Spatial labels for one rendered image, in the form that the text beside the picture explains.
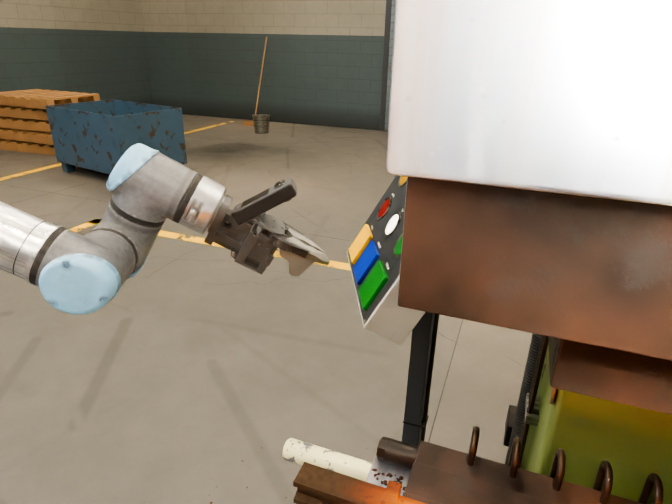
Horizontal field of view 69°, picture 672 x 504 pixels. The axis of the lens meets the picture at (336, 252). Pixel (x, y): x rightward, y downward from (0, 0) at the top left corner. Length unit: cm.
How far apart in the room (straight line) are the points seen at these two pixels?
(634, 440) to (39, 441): 202
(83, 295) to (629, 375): 64
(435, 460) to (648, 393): 31
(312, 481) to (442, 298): 30
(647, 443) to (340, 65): 846
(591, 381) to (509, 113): 21
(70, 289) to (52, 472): 144
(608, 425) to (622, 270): 40
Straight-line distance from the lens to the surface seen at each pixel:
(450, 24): 21
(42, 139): 732
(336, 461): 108
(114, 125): 528
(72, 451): 219
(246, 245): 83
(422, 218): 28
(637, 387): 37
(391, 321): 87
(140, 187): 82
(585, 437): 68
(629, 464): 71
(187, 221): 82
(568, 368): 36
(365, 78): 875
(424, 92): 22
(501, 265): 28
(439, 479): 59
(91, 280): 74
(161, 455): 206
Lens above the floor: 142
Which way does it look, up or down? 23 degrees down
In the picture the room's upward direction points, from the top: 1 degrees clockwise
